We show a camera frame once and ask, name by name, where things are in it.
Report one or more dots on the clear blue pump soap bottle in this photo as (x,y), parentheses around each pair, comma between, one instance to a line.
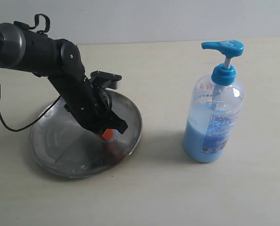
(216,101)

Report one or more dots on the blue soap blob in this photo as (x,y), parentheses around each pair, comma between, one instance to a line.
(111,139)

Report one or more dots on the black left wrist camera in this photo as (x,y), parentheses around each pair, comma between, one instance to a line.
(105,79)

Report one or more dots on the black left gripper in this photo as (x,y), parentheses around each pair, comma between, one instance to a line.
(99,120)

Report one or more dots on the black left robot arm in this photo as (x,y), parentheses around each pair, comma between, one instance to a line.
(60,61)

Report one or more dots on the round stainless steel plate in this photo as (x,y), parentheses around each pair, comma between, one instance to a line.
(61,146)

